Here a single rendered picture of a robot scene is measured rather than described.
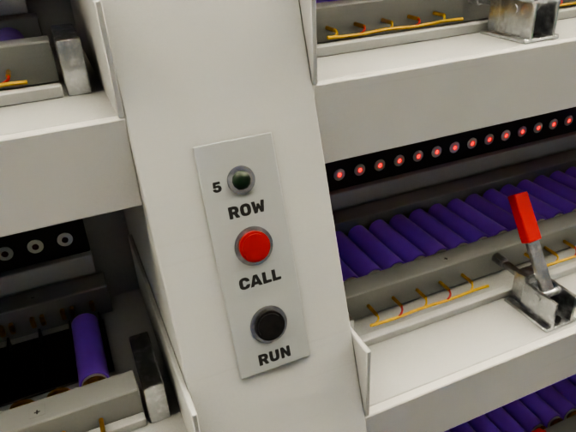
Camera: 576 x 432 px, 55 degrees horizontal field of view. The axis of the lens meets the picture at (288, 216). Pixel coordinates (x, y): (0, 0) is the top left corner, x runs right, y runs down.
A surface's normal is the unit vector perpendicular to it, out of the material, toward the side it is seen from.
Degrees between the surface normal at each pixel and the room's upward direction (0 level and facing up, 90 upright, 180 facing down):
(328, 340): 90
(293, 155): 90
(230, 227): 90
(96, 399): 18
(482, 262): 108
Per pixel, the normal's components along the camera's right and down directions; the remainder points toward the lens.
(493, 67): 0.40, 0.43
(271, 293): 0.36, 0.14
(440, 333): -0.05, -0.87
